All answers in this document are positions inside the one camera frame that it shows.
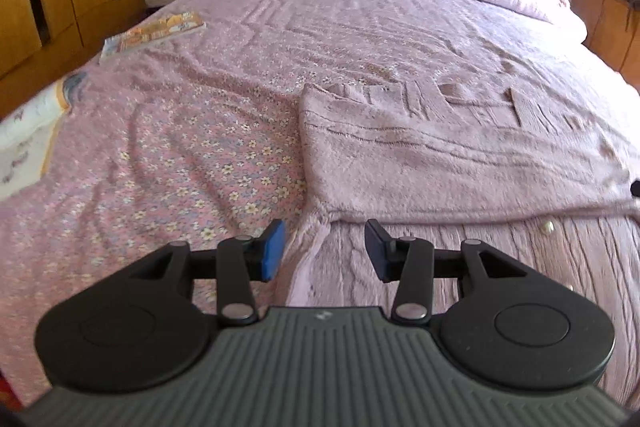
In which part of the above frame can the pink cable-knit cardigan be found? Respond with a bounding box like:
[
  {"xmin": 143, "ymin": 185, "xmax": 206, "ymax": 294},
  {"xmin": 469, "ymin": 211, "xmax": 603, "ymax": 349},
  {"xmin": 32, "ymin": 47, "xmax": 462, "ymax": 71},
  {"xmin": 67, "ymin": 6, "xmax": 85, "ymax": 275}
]
[{"xmin": 274, "ymin": 80, "xmax": 639, "ymax": 407}]

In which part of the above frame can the brown wooden dresser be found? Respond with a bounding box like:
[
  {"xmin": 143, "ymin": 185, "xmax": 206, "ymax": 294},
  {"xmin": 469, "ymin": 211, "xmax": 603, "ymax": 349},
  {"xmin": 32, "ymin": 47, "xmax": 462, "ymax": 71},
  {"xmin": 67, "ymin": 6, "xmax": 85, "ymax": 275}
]
[{"xmin": 570, "ymin": 0, "xmax": 639, "ymax": 89}]

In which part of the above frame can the white illustrated booklet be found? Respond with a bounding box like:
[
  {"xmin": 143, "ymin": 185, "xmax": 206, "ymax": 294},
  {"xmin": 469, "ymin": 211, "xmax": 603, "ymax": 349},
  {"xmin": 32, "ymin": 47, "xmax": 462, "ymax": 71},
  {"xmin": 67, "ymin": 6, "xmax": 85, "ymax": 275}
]
[{"xmin": 0, "ymin": 70, "xmax": 87, "ymax": 200}]

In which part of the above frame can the colourful picture book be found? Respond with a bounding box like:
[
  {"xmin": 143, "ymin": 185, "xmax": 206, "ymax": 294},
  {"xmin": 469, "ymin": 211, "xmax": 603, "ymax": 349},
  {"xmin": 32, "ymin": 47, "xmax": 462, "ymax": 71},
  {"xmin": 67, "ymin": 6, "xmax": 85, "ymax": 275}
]
[{"xmin": 99, "ymin": 12, "xmax": 205, "ymax": 64}]

